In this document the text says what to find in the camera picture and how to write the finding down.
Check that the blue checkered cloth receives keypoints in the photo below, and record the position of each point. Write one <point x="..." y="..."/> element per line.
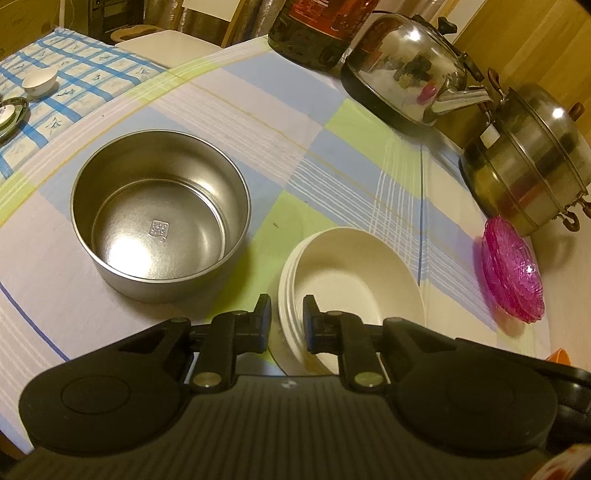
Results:
<point x="87" y="74"/>

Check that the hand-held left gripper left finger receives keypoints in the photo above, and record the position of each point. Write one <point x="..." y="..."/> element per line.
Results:
<point x="263" y="323"/>

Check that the stainless steel steamer pot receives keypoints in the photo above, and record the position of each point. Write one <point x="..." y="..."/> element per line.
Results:
<point x="531" y="161"/>

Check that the cardboard box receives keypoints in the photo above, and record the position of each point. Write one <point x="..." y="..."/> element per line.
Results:
<point x="27" y="11"/>

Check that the large pink transparent plate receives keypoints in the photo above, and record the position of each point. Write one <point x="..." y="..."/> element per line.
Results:
<point x="508" y="258"/>

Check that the stainless steel bowl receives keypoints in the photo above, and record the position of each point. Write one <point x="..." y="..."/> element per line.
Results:
<point x="159" y="217"/>

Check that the large cooking oil bottle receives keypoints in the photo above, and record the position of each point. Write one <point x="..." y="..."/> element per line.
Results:
<point x="314" y="32"/>

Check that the stainless steel kettle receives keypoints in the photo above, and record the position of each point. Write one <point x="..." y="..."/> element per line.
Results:
<point x="401" y="69"/>

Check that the small white cup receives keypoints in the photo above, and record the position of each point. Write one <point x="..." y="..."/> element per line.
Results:
<point x="39" y="82"/>

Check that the orange plastic bowl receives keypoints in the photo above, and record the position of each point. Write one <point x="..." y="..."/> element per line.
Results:
<point x="559" y="356"/>

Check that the white chair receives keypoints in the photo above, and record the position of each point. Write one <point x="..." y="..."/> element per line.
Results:
<point x="171" y="46"/>

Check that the plaid tablecloth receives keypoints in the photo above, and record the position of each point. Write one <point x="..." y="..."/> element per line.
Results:
<point x="323" y="152"/>

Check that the white plastic bowl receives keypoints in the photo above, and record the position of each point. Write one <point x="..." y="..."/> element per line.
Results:
<point x="355" y="281"/>

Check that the small patterned dish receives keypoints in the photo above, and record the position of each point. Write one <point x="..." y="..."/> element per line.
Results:
<point x="10" y="117"/>

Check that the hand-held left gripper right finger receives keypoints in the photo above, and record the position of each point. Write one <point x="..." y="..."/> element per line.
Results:
<point x="310" y="323"/>

